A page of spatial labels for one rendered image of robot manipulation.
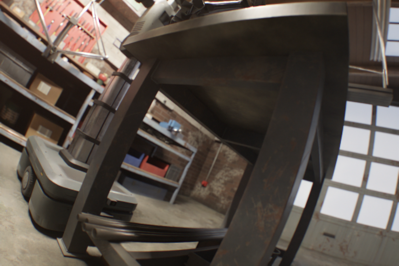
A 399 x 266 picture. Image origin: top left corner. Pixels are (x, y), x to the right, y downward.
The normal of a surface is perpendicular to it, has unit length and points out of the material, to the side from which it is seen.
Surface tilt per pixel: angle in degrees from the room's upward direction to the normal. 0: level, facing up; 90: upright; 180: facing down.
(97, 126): 90
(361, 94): 180
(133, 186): 90
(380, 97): 180
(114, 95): 90
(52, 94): 90
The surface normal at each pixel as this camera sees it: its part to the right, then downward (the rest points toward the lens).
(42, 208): 0.08, -0.26
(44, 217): 0.43, -0.07
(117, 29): 0.75, 0.15
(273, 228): -0.53, -0.46
